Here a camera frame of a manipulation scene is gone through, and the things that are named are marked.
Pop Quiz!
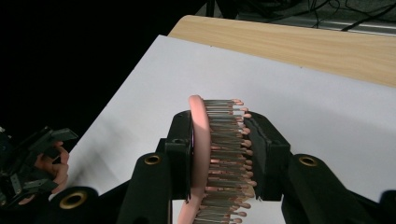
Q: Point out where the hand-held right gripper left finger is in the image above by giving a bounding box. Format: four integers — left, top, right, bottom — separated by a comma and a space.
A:
116, 109, 193, 224

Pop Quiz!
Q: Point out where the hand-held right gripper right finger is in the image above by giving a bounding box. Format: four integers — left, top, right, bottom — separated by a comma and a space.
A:
247, 111, 375, 224

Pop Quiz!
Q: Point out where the pink hairbrush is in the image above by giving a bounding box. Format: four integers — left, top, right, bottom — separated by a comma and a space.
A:
177, 94, 258, 224

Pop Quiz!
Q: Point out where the white paper sheet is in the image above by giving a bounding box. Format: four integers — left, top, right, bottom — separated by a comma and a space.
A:
48, 34, 396, 224

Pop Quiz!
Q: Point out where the wooden table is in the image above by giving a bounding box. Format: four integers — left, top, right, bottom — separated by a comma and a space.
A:
167, 14, 396, 89

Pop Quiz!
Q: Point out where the grey metal floor rail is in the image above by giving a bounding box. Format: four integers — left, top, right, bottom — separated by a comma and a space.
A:
234, 12, 396, 37

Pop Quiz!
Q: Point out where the tangle of black floor cables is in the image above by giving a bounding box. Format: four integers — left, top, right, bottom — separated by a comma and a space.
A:
237, 0, 396, 32

